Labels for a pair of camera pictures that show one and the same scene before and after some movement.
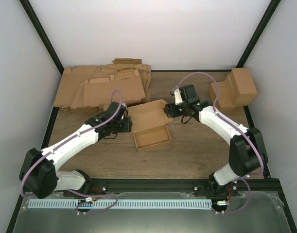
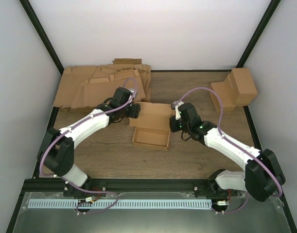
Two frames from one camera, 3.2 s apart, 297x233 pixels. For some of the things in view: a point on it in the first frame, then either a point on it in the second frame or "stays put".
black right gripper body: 171,109 to 174,128
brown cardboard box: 149,122 stays put
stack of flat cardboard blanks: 89,88 stays put
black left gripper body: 124,128 to 132,114
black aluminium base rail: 113,186 stays put
